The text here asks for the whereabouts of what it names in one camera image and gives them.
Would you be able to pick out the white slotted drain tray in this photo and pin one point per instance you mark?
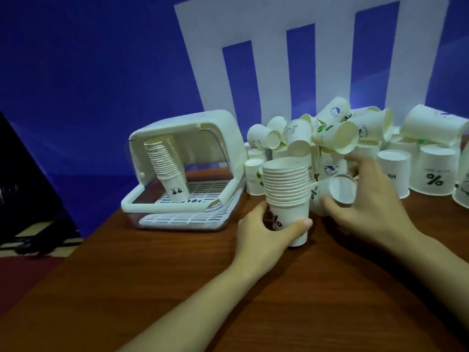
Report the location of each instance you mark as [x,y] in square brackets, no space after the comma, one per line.
[183,221]

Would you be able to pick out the percent print white paper cup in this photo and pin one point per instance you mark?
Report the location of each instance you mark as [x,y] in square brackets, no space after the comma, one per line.
[340,186]
[291,214]

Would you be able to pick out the black white striped mat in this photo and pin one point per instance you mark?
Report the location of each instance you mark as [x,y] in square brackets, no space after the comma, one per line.
[40,245]

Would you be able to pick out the brown wooden table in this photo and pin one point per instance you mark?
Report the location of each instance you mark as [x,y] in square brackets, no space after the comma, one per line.
[110,289]

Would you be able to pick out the person's right hand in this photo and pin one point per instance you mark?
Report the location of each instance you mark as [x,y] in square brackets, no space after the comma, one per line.
[377,212]

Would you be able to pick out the person's left forearm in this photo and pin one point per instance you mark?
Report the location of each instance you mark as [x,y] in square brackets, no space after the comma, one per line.
[190,315]

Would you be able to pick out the panda print white paper cup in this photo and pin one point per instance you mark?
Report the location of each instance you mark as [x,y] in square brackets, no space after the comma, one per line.
[177,186]

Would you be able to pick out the blue white backdrop banner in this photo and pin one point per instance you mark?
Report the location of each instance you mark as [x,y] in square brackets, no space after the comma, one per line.
[91,69]

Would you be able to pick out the person's left hand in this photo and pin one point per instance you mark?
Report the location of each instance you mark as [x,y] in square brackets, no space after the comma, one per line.
[260,245]

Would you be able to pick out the nested stack of paper cups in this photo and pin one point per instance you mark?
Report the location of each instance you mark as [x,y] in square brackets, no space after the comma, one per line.
[163,157]
[285,179]

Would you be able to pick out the white plastic storage box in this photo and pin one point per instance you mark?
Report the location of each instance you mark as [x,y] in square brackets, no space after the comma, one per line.
[220,120]

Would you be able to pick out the pile of paper cups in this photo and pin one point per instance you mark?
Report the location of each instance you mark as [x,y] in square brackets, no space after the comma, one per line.
[434,164]

